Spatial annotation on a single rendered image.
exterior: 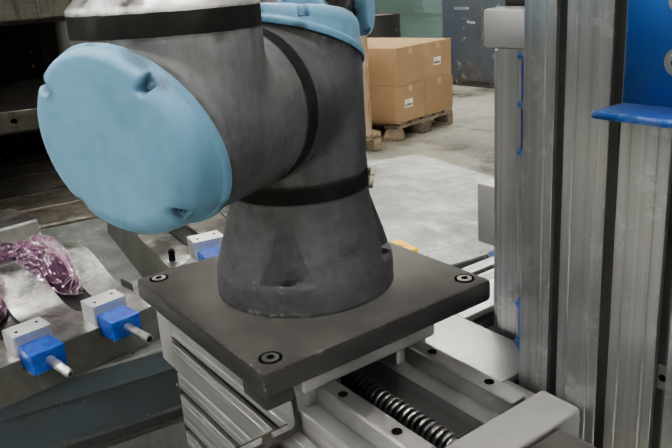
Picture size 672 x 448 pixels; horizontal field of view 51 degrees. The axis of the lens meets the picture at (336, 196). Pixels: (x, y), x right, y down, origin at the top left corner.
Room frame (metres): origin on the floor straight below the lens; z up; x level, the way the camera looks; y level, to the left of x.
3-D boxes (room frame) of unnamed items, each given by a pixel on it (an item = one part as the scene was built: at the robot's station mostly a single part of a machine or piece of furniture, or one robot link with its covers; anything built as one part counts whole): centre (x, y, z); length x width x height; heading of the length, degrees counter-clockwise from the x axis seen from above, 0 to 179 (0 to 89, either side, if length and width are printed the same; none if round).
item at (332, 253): (0.57, 0.03, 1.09); 0.15 x 0.15 x 0.10
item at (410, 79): (6.31, -0.37, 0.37); 1.20 x 0.82 x 0.74; 47
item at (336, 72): (0.56, 0.03, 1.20); 0.13 x 0.12 x 0.14; 151
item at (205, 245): (1.00, 0.18, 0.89); 0.13 x 0.05 x 0.05; 28
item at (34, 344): (0.80, 0.38, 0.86); 0.13 x 0.05 x 0.05; 45
